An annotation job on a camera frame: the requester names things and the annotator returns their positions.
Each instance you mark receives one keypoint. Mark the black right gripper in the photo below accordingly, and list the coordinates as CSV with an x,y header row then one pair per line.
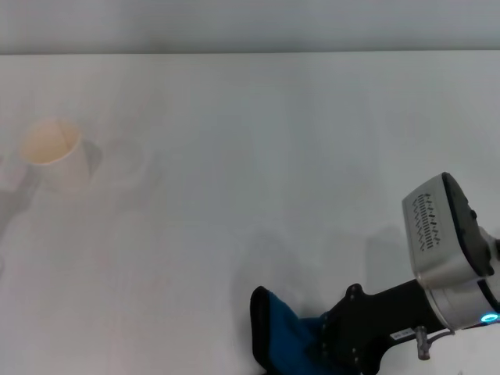
x,y
363,324

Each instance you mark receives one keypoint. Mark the blue rag with black trim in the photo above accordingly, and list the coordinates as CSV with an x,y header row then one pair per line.
x,y
281,328

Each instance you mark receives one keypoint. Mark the white paper cup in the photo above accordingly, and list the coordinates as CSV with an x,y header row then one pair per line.
x,y
58,156

